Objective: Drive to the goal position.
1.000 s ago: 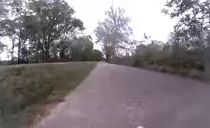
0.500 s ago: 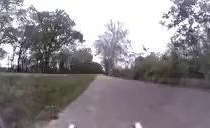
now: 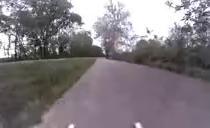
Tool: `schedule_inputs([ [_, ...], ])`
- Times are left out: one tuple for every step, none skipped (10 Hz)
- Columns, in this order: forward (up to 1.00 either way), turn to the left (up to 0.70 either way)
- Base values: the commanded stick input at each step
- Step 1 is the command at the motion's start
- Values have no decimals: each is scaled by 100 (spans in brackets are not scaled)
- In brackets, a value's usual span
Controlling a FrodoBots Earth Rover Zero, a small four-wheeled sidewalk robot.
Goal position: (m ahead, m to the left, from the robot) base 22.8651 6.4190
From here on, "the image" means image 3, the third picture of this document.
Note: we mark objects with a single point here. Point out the pale bare tree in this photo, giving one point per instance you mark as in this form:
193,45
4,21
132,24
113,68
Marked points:
113,30

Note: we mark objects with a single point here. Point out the grey asphalt path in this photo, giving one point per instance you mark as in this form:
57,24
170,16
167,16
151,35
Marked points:
126,93

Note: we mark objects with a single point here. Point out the robot's own part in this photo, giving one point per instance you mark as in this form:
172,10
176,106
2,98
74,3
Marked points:
71,126
138,125

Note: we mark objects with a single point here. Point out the grass verge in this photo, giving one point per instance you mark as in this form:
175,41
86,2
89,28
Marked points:
29,83

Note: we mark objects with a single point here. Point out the row of trees and bushes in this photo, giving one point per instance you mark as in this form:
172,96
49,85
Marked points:
186,50

